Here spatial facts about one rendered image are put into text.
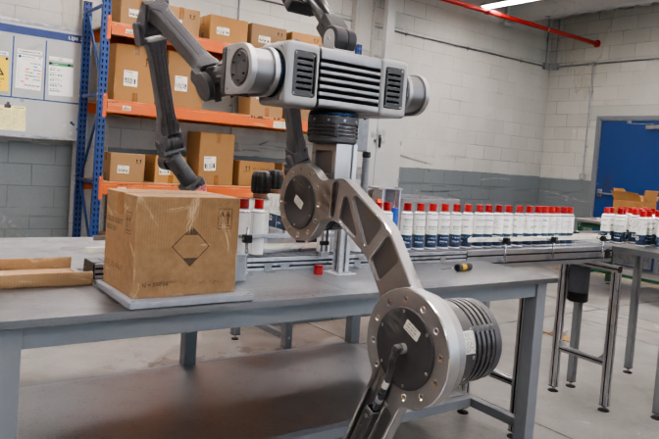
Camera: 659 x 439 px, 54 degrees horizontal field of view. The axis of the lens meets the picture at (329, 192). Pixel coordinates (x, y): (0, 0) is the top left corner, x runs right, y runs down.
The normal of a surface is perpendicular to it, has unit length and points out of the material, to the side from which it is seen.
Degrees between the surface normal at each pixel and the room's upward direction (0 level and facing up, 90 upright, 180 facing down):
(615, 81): 90
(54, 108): 90
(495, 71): 90
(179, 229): 90
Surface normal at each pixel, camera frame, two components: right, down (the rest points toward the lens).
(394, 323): -0.80, -0.03
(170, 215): 0.59, 0.08
